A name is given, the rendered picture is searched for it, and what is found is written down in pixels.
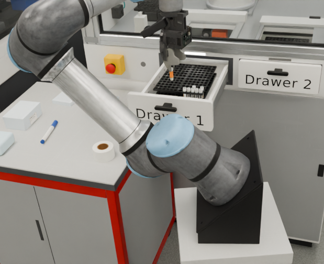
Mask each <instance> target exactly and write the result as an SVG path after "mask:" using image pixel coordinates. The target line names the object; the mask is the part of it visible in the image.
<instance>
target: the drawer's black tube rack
mask: <svg viewBox="0 0 324 264"><path fill-rule="evenodd" d="M216 68H217V66H210V65H197V64H183V63H180V64H179V65H175V67H174V70H173V81H171V80H170V72H169V71H168V69H167V70H166V72H165V73H164V74H163V76H162V77H161V78H160V80H159V82H158V83H157V84H156V86H155V87H164V88H171V89H178V90H179V89H181V90H182V89H183V87H186V89H187V88H188V87H190V88H192V86H193V85H195V86H196V88H198V91H199V89H200V87H201V86H203V87H204V90H203V92H204V98H203V99H205V98H206V96H207V94H208V92H209V90H210V88H211V86H212V84H213V82H214V80H215V78H216V76H217V74H216V73H214V72H215V70H216ZM156 94H159V95H169V96H180V97H183V94H182V93H171V92H160V91H157V92H156Z"/></svg>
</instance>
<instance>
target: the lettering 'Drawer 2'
mask: <svg viewBox="0 0 324 264"><path fill-rule="evenodd" d="M248 76H251V77H252V78H253V81H252V82H251V83H247V77H248ZM258 79H261V78H257V80H256V84H258ZM264 79H266V78H264ZM264 79H263V80H264ZM266 80H267V81H263V82H262V84H263V85H269V80H268V79H266ZM271 80H272V84H273V86H274V85H275V82H277V79H276V80H275V82H274V83H273V79H271ZM285 81H288V82H289V83H285ZM285 81H284V82H283V85H284V86H285V84H291V83H290V81H289V80H285ZM305 81H309V84H308V85H310V84H311V80H305ZM253 82H254V77H253V76H252V75H246V84H252V83H253ZM264 82H267V84H264ZM280 82H281V80H280ZM280 82H279V84H278V82H277V86H279V85H280ZM295 82H298V81H293V87H294V83H295ZM308 85H306V86H305V87H304V89H310V88H306V87H307V86H308ZM285 87H290V86H285Z"/></svg>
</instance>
